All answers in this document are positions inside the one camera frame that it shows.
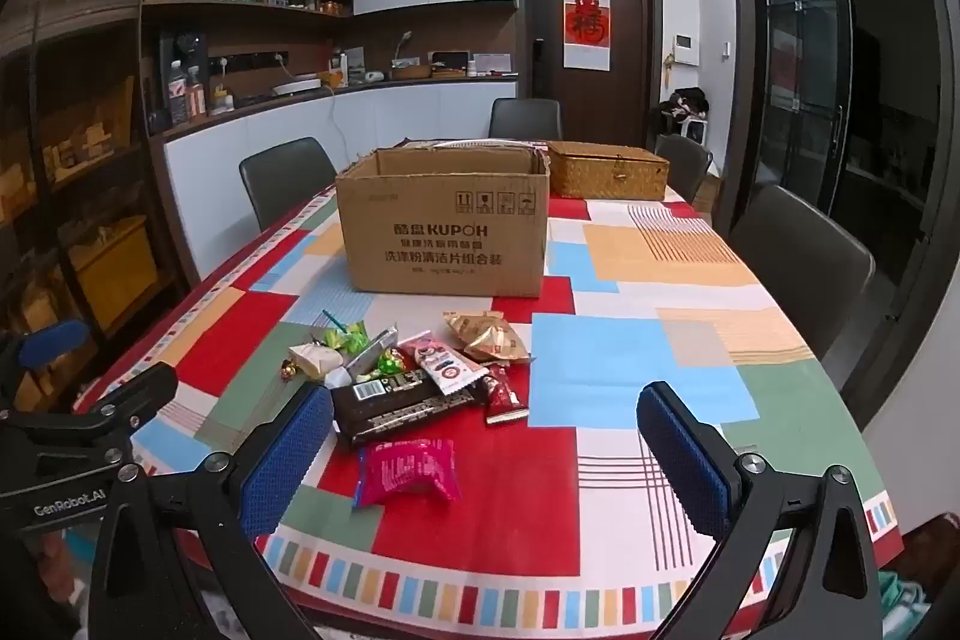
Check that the white snack packet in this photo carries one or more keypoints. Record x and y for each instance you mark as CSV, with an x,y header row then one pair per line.
x,y
315,359

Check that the dark brown chocolate packet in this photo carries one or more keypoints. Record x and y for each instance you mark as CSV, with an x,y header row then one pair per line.
x,y
397,409

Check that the white base cabinet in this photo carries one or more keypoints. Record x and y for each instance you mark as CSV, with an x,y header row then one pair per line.
x,y
420,111

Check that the brown cardboard box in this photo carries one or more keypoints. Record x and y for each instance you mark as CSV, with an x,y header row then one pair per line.
x,y
442,235

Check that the pile of dark clothes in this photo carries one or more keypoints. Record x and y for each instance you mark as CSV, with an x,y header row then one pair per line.
x,y
682,104

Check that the woven wicker basket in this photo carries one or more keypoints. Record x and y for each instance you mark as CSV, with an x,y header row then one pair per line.
x,y
607,171

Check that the red white door hanging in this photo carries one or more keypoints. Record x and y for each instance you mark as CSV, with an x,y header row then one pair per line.
x,y
586,21

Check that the small green wrapped candy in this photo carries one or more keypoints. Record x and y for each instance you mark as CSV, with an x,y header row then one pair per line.
x,y
390,361

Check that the colourful patchwork tablecloth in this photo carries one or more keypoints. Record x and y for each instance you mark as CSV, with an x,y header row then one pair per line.
x,y
600,347

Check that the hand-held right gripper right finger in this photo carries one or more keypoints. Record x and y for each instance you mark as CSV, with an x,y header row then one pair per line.
x,y
682,467

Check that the dark glass display cabinet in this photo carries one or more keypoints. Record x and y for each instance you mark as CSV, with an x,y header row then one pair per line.
x,y
75,160

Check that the small red snack packet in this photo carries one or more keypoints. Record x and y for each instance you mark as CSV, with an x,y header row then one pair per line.
x,y
504,396

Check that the green wrapped lollipop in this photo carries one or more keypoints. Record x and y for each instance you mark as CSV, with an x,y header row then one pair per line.
x,y
349,336

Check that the pink snack packet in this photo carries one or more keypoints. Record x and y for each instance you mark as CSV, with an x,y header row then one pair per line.
x,y
409,469

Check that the dark wooden door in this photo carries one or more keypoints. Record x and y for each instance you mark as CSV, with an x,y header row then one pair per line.
x,y
630,48

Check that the pink lollipop packet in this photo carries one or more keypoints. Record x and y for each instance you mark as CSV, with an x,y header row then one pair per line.
x,y
444,366

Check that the white desk lamp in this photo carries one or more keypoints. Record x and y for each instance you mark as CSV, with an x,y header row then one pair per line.
x,y
401,48

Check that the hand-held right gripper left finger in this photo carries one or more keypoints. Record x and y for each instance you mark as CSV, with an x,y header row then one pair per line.
x,y
289,460

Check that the white round appliance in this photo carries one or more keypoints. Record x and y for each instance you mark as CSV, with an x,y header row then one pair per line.
x,y
296,84

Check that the gold red wrapped candy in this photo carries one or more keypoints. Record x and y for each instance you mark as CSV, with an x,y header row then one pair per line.
x,y
288,370

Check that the black framed glass door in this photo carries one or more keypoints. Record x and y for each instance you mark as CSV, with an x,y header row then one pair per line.
x,y
806,70

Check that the grey dining chair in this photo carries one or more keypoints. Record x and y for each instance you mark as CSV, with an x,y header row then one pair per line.
x,y
802,265
684,164
285,179
525,119

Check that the white intercom panel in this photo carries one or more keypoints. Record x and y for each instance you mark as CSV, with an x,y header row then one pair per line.
x,y
683,49

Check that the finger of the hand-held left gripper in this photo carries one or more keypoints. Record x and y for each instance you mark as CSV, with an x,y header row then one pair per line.
x,y
52,340
139,392

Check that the beige brown snack packet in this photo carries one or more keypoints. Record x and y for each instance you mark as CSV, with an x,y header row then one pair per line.
x,y
487,336

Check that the clear bottle red label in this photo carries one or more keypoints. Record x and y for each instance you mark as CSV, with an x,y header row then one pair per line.
x,y
196,94
178,96

